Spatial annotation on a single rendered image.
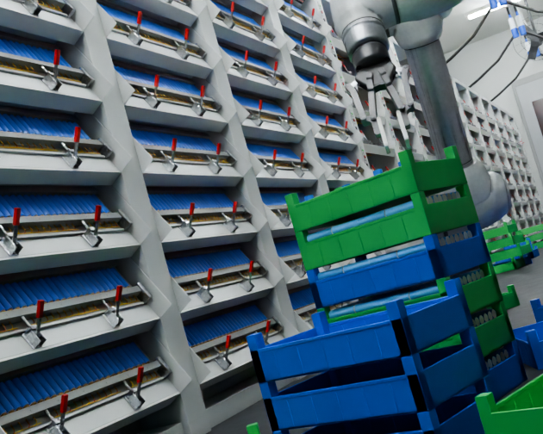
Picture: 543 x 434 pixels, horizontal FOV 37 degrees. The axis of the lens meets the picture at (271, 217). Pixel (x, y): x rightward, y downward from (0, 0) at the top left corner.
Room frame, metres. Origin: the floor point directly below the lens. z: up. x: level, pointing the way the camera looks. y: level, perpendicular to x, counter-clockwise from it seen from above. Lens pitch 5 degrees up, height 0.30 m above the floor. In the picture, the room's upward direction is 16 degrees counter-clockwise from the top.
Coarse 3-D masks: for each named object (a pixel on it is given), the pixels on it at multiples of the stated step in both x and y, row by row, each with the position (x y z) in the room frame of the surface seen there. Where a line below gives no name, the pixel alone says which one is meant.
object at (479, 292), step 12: (480, 264) 1.59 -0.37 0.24; (492, 276) 1.58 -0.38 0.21; (444, 288) 1.44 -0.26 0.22; (468, 288) 1.49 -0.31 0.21; (480, 288) 1.53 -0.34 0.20; (492, 288) 1.57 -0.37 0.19; (420, 300) 1.47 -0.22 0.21; (468, 300) 1.48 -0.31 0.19; (480, 300) 1.52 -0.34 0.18; (492, 300) 1.56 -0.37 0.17; (360, 312) 1.56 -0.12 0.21; (372, 312) 1.54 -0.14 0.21
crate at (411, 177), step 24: (408, 168) 1.44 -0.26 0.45; (432, 168) 1.49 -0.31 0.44; (456, 168) 1.57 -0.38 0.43; (336, 192) 1.55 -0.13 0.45; (360, 192) 1.51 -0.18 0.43; (384, 192) 1.48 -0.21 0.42; (408, 192) 1.45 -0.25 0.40; (432, 192) 1.56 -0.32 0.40; (312, 216) 1.59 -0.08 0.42; (336, 216) 1.56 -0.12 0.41; (360, 216) 1.68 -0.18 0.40
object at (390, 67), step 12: (360, 48) 1.57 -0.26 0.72; (372, 48) 1.56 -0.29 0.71; (384, 48) 1.58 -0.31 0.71; (360, 60) 1.57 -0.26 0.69; (372, 60) 1.57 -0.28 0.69; (384, 60) 1.58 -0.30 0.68; (360, 72) 1.58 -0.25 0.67; (372, 72) 1.57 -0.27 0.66; (360, 84) 1.59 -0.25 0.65; (384, 84) 1.56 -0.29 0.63
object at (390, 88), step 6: (384, 72) 1.56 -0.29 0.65; (384, 78) 1.55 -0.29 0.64; (390, 84) 1.55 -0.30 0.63; (390, 90) 1.54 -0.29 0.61; (390, 96) 1.56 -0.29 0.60; (396, 96) 1.54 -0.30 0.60; (396, 102) 1.53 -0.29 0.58; (402, 102) 1.53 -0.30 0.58; (396, 108) 1.55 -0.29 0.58; (402, 108) 1.52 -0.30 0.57
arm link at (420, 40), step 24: (408, 24) 2.13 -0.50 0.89; (432, 24) 2.13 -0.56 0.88; (408, 48) 2.18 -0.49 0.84; (432, 48) 2.17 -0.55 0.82; (432, 72) 2.20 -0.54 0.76; (432, 96) 2.23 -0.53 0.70; (432, 120) 2.26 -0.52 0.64; (456, 120) 2.26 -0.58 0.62; (432, 144) 2.33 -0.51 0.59; (456, 144) 2.28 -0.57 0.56; (480, 168) 2.31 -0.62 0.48; (480, 192) 2.31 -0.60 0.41; (504, 192) 2.33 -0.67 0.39; (480, 216) 2.33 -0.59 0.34
